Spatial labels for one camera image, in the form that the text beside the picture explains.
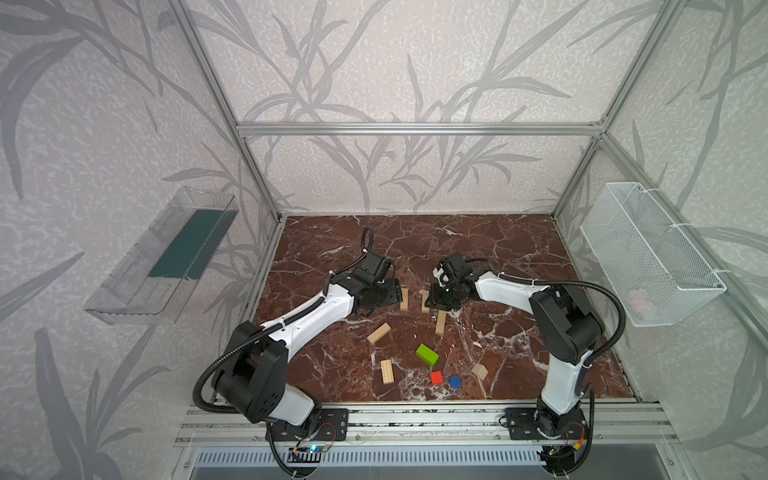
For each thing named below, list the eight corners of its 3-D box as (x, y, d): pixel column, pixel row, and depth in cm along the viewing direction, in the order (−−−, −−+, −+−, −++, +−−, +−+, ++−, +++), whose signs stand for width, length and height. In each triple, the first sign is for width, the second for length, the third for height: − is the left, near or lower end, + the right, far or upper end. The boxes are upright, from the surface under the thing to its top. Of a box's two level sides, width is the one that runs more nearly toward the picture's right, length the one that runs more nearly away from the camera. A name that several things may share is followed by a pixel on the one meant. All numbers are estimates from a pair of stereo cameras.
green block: (414, 355, 87) (414, 352, 85) (420, 345, 89) (421, 342, 87) (433, 368, 85) (433, 365, 83) (439, 357, 87) (440, 355, 85)
